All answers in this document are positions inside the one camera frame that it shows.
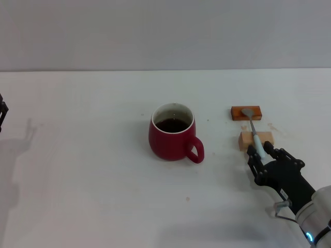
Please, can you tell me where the red ceramic mug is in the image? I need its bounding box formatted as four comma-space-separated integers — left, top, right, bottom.
148, 102, 205, 164

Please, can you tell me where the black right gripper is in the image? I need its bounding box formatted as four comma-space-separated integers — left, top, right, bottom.
246, 141, 317, 215

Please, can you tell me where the metal spoon with blue handle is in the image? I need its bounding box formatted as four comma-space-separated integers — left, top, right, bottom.
241, 107, 267, 165

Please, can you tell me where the orange-brown wooden block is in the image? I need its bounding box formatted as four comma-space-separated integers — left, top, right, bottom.
230, 105, 262, 121

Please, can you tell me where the grey cable with metal plug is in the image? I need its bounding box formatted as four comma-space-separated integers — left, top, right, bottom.
273, 200, 309, 235

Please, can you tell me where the dark coffee liquid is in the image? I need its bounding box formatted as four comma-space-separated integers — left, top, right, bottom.
154, 118, 191, 134

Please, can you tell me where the light wooden bridge block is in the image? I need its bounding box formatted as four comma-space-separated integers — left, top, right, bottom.
238, 131, 275, 152

